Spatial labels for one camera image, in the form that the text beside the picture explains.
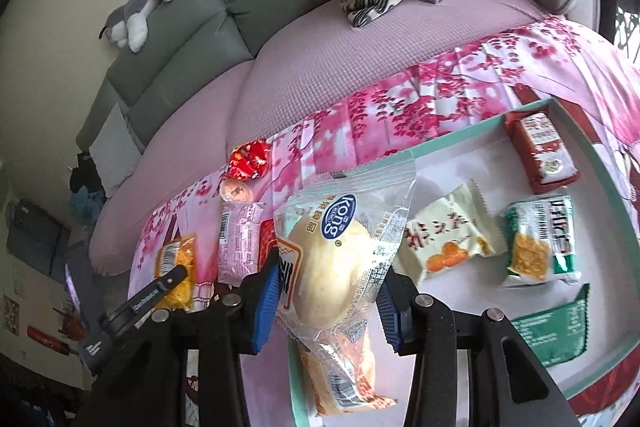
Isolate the dark green snack packet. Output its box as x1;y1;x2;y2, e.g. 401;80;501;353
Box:
510;283;592;368

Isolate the dark clothes pile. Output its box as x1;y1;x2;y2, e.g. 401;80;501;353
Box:
67;152;106;228

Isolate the pink snack packet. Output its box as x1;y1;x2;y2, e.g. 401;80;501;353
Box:
217;202;268;285

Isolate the red flat snack packet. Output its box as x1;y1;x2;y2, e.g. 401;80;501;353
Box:
259;218;281;270

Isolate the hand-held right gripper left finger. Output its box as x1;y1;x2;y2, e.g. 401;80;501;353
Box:
75;247;281;427

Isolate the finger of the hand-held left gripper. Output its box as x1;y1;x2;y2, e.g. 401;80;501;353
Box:
97;264;188;333

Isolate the red and white snack packet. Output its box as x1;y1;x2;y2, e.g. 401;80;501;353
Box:
502;112;582;195

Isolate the light grey cushion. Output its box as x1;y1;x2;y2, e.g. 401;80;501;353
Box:
89;103;143;198

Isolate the white box with teal rim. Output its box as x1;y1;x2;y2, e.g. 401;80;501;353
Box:
287;97;640;427

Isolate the green and yellow snack packet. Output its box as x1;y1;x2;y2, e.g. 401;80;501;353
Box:
502;196;583;289

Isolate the orange bun packet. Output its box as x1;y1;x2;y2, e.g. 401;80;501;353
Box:
295;327;398;418

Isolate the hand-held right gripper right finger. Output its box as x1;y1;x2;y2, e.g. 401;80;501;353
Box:
376;269;581;427

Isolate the pale bun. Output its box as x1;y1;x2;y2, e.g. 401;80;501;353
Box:
272;157;418;348

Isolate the red candy packet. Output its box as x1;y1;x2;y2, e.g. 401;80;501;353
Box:
227;138;273;180

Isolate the small jelly cup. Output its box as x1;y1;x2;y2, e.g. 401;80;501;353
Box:
219;178;252;202

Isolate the cream snack packet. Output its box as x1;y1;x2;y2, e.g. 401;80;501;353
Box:
392;179;508;284

